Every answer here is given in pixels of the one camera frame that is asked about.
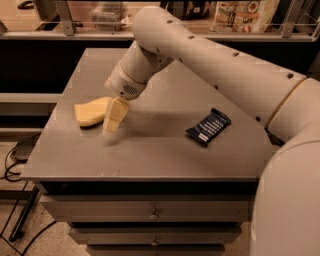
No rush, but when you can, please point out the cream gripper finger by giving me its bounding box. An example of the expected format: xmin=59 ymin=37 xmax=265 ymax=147
xmin=103 ymin=97 xmax=130 ymax=133

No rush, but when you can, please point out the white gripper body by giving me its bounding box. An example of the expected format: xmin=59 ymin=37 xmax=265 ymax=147
xmin=105 ymin=62 xmax=146 ymax=100

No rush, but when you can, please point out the yellow sponge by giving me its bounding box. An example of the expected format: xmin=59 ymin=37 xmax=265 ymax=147
xmin=74 ymin=97 xmax=112 ymax=127

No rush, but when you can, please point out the grey metal railing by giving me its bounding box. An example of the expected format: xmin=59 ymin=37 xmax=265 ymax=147
xmin=0 ymin=0 xmax=320 ymax=42

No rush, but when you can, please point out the blue snack wrapper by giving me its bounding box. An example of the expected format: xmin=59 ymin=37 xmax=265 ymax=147
xmin=185 ymin=108 xmax=232 ymax=147

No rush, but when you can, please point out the grey drawer cabinet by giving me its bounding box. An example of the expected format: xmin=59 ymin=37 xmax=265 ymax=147
xmin=23 ymin=49 xmax=272 ymax=256

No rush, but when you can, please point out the grey power adapter box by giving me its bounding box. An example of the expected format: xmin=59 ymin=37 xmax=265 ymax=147
xmin=10 ymin=134 xmax=39 ymax=162

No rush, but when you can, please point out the top drawer knob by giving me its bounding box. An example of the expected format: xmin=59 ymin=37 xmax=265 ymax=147
xmin=149 ymin=209 xmax=159 ymax=220

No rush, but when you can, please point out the drawer knob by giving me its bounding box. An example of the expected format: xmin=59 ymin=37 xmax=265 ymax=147
xmin=149 ymin=209 xmax=159 ymax=220
xmin=150 ymin=237 xmax=159 ymax=247

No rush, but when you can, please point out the printed food package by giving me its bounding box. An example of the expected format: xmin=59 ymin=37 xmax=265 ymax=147
xmin=210 ymin=0 xmax=280 ymax=33

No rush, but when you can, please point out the black metal stand leg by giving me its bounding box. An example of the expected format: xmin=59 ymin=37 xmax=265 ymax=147
xmin=9 ymin=187 xmax=39 ymax=242

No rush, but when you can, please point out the black cables left floor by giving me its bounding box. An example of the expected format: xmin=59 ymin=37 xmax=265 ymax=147
xmin=0 ymin=133 xmax=58 ymax=256

